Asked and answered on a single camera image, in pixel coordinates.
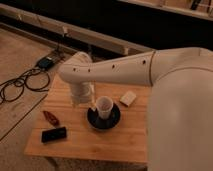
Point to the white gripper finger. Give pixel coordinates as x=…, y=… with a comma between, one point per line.
x=93, y=105
x=74, y=103

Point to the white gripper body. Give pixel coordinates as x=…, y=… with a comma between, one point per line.
x=82, y=92

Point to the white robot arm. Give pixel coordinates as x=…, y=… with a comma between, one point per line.
x=180, y=107

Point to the white paper cup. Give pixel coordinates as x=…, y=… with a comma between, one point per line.
x=104, y=106

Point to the black round plate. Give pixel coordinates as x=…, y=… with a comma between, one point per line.
x=103, y=124

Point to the red-brown small object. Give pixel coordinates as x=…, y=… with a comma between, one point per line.
x=52, y=119

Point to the wooden table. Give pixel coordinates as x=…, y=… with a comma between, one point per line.
x=126, y=142

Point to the small white box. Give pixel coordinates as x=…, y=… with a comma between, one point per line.
x=128, y=98

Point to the black rectangular remote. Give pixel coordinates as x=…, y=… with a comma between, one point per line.
x=53, y=134

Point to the black power adapter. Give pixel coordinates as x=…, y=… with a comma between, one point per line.
x=45, y=63

